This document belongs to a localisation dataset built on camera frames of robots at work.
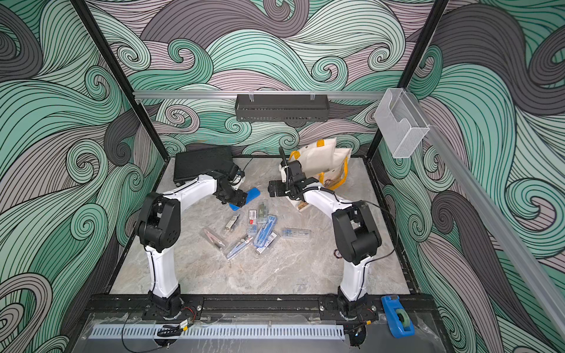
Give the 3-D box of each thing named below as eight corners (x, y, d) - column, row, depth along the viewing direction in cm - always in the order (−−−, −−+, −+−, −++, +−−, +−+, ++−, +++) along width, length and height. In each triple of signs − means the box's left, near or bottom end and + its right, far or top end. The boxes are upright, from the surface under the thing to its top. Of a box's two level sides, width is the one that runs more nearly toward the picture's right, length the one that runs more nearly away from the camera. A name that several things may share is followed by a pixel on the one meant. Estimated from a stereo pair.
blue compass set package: (252, 243, 89) (252, 241, 88) (269, 215, 98) (269, 213, 96) (261, 248, 88) (261, 246, 86) (278, 219, 97) (278, 217, 95)
